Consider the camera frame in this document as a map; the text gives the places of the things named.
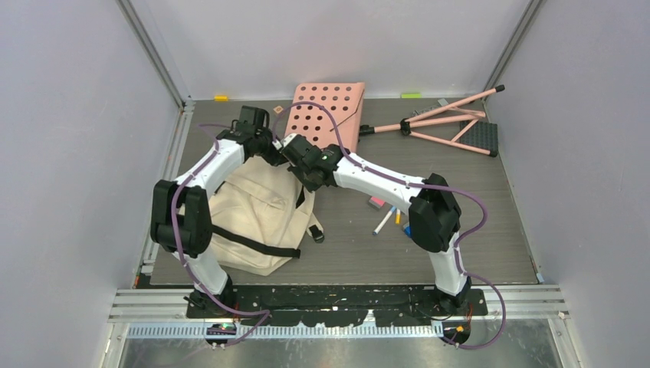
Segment beige canvas backpack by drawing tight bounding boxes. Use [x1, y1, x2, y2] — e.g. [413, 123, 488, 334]
[208, 156, 324, 276]

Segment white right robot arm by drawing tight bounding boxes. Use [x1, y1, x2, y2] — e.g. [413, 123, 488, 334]
[274, 133, 471, 315]

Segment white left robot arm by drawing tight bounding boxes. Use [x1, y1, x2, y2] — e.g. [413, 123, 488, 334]
[150, 106, 279, 317]

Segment pink perforated music stand tray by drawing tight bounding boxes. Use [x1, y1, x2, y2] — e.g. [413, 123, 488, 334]
[284, 82, 366, 153]

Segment pink eraser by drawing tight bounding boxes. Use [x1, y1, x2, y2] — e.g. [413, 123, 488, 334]
[368, 196, 386, 210]

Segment white blue marker pen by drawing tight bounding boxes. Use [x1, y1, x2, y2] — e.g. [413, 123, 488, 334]
[372, 206, 396, 235]

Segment green block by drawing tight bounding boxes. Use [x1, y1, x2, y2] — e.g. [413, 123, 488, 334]
[400, 92, 422, 99]

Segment grey lego strip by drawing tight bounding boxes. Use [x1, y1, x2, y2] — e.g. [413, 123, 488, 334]
[411, 98, 448, 117]

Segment pink folding tripod stand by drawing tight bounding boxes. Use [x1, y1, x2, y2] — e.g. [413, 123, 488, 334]
[359, 84, 506, 157]

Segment dark grey lego baseplate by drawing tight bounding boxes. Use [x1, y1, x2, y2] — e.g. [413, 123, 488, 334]
[458, 121, 499, 157]

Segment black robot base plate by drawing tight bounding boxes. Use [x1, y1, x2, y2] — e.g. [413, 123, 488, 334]
[185, 284, 488, 329]

